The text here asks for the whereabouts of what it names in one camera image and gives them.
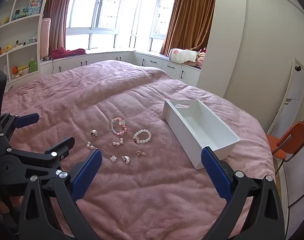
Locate pink tower fan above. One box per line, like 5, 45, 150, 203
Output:
40, 17, 52, 59

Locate person's left hand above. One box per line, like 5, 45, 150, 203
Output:
0, 195, 22, 214

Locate white framed bay window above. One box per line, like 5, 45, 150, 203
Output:
65, 0, 179, 54

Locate colourful bead bracelet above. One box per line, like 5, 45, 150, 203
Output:
110, 117, 129, 136

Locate white storage box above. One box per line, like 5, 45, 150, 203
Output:
161, 99, 241, 170

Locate colourful cartoon card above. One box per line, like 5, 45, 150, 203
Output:
28, 0, 41, 15

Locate green toy box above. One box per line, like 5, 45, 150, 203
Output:
28, 57, 39, 73

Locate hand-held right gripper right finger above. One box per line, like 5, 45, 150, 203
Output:
201, 146, 285, 240

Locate white bead bracelet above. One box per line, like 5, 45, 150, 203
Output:
133, 129, 152, 144

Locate pink plush toys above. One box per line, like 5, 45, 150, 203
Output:
184, 47, 207, 68

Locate brown curtain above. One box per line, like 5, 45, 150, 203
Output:
159, 0, 217, 57
43, 0, 77, 53

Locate red cloth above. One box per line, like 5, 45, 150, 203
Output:
51, 46, 87, 58

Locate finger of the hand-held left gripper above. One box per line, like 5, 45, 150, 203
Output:
7, 137, 76, 171
0, 113, 40, 140

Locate pink plush blanket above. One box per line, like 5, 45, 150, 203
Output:
1, 59, 276, 240

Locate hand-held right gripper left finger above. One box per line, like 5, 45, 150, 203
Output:
18, 149, 103, 240

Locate white bookshelf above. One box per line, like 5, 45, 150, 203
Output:
0, 0, 54, 80

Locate white door with knob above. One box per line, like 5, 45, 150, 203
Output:
267, 57, 304, 140

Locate white rolled plush pillow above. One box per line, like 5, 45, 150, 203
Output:
168, 48, 199, 64

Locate orange chair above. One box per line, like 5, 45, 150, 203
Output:
265, 121, 304, 177

